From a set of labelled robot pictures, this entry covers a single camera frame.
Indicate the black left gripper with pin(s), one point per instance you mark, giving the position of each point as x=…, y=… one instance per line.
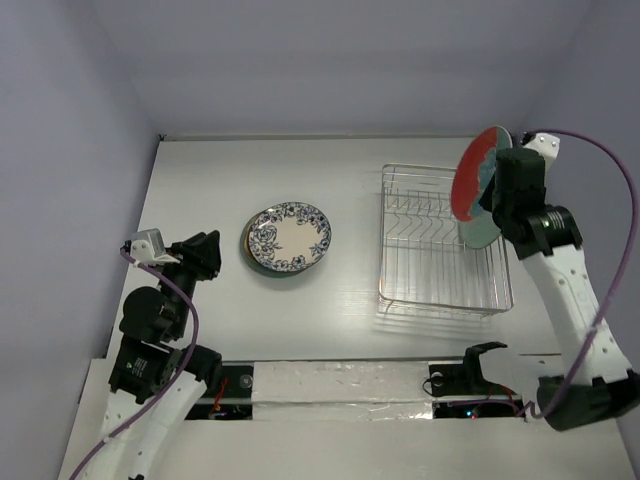
x=200, y=252

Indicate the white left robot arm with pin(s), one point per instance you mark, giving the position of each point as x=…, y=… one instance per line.
x=160, y=371

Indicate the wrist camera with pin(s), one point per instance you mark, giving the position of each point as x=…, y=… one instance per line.
x=147, y=247
x=545, y=144

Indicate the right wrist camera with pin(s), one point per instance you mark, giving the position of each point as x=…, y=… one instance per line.
x=545, y=144

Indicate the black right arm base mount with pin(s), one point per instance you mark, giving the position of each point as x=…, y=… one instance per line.
x=463, y=377

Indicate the teal green plate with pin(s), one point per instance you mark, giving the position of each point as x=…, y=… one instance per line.
x=255, y=267

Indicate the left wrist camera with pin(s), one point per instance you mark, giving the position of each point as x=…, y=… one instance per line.
x=147, y=247

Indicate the red and teal plate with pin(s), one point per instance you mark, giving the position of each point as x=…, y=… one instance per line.
x=473, y=176

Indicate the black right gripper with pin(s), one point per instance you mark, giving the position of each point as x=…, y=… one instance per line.
x=500, y=187

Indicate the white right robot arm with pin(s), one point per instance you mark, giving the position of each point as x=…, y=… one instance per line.
x=600, y=382

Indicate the blue floral plate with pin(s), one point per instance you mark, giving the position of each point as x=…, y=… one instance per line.
x=299, y=212

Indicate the metal wire dish rack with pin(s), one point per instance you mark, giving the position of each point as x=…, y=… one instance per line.
x=426, y=268

